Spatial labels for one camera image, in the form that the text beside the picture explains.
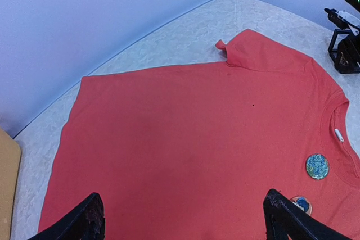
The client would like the red t-shirt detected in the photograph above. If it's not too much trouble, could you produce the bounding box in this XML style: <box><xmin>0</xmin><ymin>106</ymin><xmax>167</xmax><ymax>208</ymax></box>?
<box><xmin>39</xmin><ymin>30</ymin><xmax>359</xmax><ymax>239</ymax></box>

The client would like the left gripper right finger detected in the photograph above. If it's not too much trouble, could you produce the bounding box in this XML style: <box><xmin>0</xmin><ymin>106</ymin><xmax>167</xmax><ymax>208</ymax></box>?
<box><xmin>263</xmin><ymin>189</ymin><xmax>354</xmax><ymax>239</ymax></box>

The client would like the white collar label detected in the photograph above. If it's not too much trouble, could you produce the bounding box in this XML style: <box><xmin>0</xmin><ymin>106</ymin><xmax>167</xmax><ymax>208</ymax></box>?
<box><xmin>334</xmin><ymin>129</ymin><xmax>345</xmax><ymax>143</ymax></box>

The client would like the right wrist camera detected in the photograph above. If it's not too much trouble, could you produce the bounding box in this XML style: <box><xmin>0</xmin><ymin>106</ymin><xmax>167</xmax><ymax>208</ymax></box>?
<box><xmin>324</xmin><ymin>8</ymin><xmax>359</xmax><ymax>36</ymax></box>

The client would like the orange blue round brooch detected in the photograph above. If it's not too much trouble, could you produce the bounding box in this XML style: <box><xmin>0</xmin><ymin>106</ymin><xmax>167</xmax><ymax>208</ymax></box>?
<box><xmin>290</xmin><ymin>196</ymin><xmax>313</xmax><ymax>216</ymax></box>

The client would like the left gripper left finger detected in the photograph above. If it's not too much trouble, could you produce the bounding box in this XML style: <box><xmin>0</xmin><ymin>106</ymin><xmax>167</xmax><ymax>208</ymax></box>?
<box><xmin>32</xmin><ymin>193</ymin><xmax>105</xmax><ymax>240</ymax></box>

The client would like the yellow plastic basket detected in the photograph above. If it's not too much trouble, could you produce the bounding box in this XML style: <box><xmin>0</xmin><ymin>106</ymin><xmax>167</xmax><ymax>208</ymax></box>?
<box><xmin>0</xmin><ymin>128</ymin><xmax>21</xmax><ymax>239</ymax></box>

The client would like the green blue round brooch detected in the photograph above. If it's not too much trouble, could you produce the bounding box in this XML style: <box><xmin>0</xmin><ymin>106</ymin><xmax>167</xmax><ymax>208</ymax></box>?
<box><xmin>305</xmin><ymin>153</ymin><xmax>330</xmax><ymax>180</ymax></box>

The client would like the right black brooch box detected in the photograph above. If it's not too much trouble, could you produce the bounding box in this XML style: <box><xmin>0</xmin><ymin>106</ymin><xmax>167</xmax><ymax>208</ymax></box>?
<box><xmin>328</xmin><ymin>29</ymin><xmax>359</xmax><ymax>74</ymax></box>

